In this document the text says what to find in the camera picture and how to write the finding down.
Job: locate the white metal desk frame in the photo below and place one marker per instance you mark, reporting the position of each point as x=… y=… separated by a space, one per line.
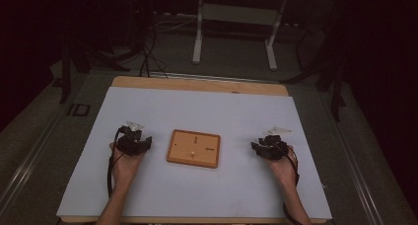
x=238 y=14

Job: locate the metal floor rail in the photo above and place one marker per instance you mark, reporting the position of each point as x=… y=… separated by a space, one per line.
x=26 y=172
x=213 y=77
x=355 y=165

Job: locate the person's right hand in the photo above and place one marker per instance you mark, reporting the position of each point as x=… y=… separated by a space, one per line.
x=283 y=170

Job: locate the dark metal stand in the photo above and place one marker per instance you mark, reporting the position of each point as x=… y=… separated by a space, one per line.
x=336 y=87
x=65 y=73

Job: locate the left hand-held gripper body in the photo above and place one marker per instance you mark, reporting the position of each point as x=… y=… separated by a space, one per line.
x=129 y=144

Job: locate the black floor box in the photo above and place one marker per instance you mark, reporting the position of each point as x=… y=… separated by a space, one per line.
x=79 y=109

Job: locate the person's left hand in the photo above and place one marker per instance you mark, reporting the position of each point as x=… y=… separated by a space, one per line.
x=125 y=167

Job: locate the white paper sheet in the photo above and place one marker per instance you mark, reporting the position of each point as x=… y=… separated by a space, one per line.
x=213 y=110

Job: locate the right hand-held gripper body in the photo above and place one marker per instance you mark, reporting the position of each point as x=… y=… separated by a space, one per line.
x=274 y=149

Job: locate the square wooden peg board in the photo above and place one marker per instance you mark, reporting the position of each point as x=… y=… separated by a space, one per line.
x=184 y=154

